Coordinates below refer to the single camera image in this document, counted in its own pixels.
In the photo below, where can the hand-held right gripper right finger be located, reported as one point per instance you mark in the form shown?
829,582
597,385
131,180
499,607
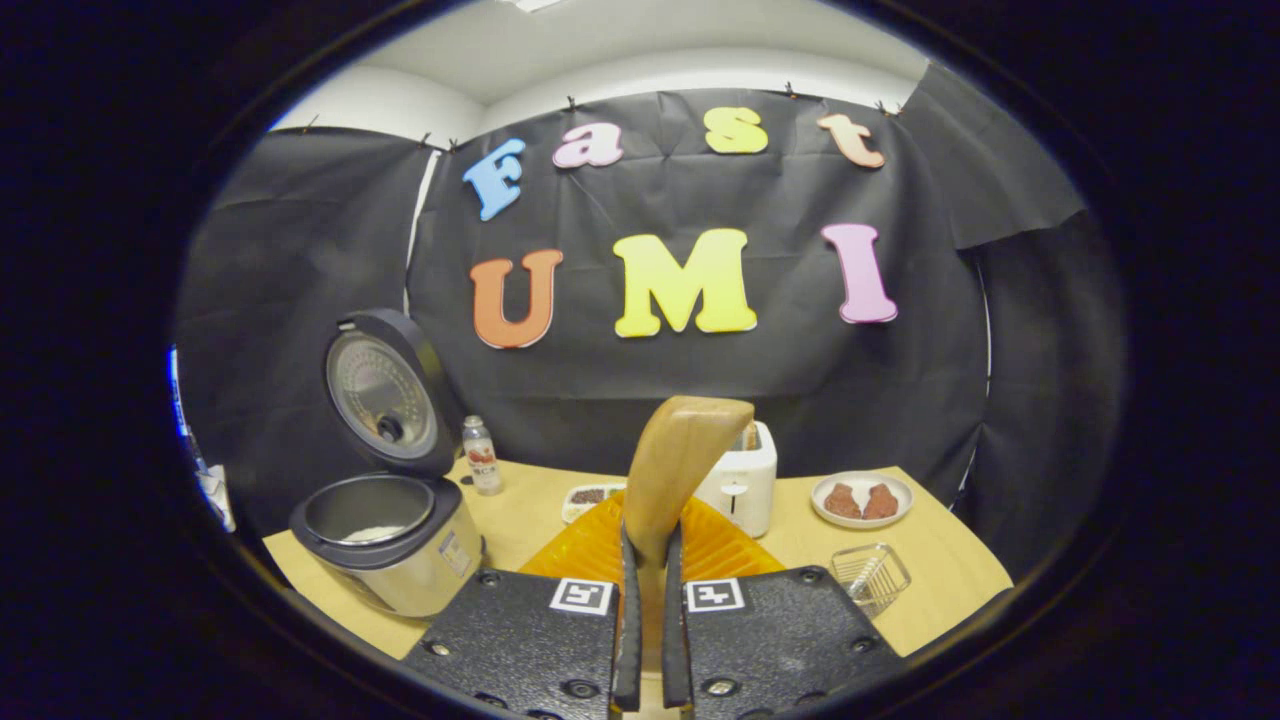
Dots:
672,640

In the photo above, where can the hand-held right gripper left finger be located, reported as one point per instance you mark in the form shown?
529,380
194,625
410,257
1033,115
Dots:
630,640

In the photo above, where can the wooden spoon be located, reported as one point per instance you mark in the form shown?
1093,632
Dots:
680,450

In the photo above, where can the black silver rice cooker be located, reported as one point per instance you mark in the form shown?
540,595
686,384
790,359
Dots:
410,570

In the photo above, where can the white rice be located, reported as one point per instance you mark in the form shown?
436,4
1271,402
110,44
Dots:
375,534

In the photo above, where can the white divided condiment tray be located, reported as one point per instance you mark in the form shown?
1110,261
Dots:
585,497

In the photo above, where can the white toaster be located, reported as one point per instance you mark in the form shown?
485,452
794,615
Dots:
745,490

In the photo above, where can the toast slice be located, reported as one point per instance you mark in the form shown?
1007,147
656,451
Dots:
749,437

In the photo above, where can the brown meat piece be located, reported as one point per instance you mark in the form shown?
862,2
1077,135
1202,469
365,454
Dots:
881,502
842,501

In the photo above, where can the small clear bottle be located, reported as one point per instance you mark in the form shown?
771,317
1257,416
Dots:
483,460

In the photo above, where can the white round plate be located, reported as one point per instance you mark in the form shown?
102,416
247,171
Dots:
862,476

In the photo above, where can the white desk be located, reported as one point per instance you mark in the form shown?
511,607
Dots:
216,498

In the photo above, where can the computer monitor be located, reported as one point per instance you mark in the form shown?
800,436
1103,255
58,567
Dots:
178,395

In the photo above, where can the ceiling light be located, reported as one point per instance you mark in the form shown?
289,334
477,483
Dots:
535,4

